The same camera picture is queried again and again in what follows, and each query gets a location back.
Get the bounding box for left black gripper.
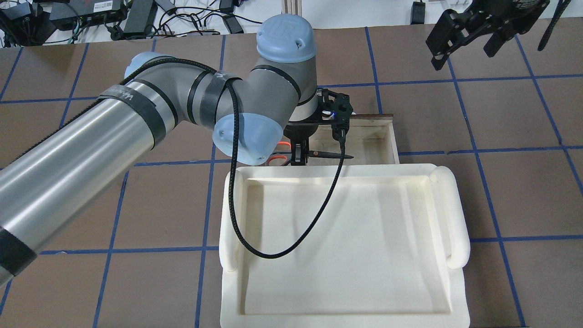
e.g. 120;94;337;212
284;88;353;166

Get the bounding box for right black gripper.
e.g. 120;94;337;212
425;0;550;71

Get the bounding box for grey orange scissors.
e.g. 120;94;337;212
264;140;354;166

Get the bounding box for light wooden drawer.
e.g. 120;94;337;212
307;114;400;166

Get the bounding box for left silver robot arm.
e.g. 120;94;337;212
0;13;322;285

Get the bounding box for white plastic tray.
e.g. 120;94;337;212
219;164;470;328

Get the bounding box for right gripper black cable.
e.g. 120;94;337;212
537;0;572;51

